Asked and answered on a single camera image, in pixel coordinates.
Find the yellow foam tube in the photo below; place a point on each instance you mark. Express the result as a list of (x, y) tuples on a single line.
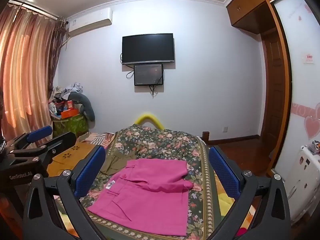
[(148, 117)]

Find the orange box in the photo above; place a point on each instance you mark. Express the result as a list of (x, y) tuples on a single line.
[(70, 114)]

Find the olive green pants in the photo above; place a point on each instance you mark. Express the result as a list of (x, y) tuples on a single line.
[(116, 165)]

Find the striped sheet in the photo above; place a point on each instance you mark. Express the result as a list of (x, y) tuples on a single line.
[(97, 138)]

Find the wooden bed post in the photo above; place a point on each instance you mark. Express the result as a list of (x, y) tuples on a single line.
[(205, 137)]

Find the floral bedspread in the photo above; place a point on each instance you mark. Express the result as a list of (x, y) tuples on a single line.
[(160, 145)]

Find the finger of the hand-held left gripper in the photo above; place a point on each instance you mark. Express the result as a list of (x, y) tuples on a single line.
[(40, 133), (62, 141)]

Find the pink striped curtain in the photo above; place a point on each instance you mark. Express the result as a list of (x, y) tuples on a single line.
[(25, 67)]

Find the pile of grey clothes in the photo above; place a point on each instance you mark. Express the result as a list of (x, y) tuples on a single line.
[(71, 88)]

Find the green storage bag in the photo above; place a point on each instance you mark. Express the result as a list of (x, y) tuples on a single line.
[(72, 125)]

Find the small black wall monitor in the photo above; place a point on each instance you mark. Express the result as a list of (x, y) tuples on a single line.
[(148, 74)]

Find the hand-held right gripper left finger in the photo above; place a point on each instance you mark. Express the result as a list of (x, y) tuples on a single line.
[(90, 171)]

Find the red label sticker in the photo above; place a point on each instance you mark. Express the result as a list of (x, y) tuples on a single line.
[(308, 58)]

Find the white heart-print wardrobe door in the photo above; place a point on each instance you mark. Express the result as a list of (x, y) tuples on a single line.
[(300, 92)]

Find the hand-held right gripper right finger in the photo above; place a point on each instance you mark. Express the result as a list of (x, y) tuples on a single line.
[(222, 171)]

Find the white air conditioner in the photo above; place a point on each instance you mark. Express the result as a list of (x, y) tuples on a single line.
[(90, 21)]

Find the pink pants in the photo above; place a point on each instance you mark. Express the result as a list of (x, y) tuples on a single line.
[(145, 192)]

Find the black wall television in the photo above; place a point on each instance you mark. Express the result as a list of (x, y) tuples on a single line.
[(147, 47)]

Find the red box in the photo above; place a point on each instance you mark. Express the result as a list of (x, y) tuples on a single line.
[(69, 104)]

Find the colourful yellow blanket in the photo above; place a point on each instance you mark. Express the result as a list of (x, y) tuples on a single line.
[(220, 198)]

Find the grey plush toy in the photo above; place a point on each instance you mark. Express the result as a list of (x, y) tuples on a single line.
[(86, 105)]

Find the wooden overhead cabinet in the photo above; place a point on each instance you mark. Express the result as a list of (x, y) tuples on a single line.
[(250, 5)]

